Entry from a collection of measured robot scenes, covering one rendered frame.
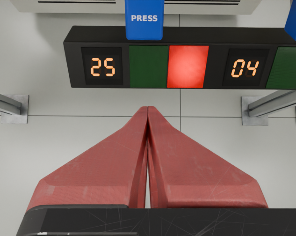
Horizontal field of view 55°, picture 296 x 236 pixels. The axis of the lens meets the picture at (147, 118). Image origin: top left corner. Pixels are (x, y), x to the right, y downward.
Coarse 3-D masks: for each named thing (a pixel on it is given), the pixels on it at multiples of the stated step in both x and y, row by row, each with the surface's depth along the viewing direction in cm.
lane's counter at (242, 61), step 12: (228, 60) 22; (240, 60) 22; (252, 60) 22; (264, 60) 22; (228, 72) 22; (240, 72) 22; (252, 72) 22; (228, 84) 23; (240, 84) 23; (252, 84) 23
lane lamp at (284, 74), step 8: (280, 48) 21; (288, 48) 21; (280, 56) 21; (288, 56) 21; (272, 64) 22; (280, 64) 22; (288, 64) 22; (272, 72) 22; (280, 72) 22; (288, 72) 22; (272, 80) 23; (280, 80) 23; (288, 80) 23
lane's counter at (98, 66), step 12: (84, 48) 21; (96, 48) 21; (108, 48) 21; (120, 48) 21; (84, 60) 22; (96, 60) 22; (108, 60) 22; (120, 60) 22; (84, 72) 22; (96, 72) 22; (108, 72) 22; (120, 72) 22; (96, 84) 23; (108, 84) 23; (120, 84) 23
